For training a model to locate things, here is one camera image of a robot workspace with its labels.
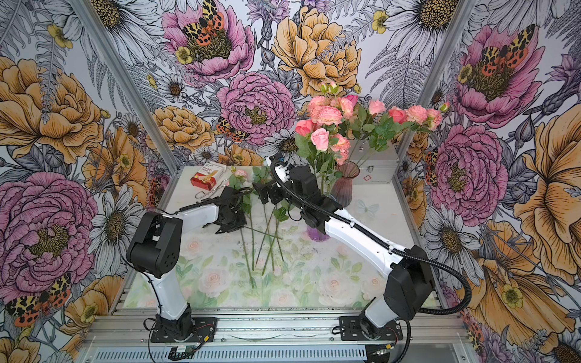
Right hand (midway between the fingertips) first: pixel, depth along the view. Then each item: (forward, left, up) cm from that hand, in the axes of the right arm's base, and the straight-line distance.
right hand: (265, 181), depth 75 cm
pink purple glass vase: (-5, -17, -27) cm, 32 cm away
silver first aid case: (+26, -47, -20) cm, 58 cm away
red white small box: (+28, +34, -26) cm, 51 cm away
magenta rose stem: (+30, -36, +2) cm, 46 cm away
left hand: (0, +14, -30) cm, 33 cm away
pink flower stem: (+27, +16, -26) cm, 41 cm away
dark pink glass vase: (+14, -30, -20) cm, 38 cm away
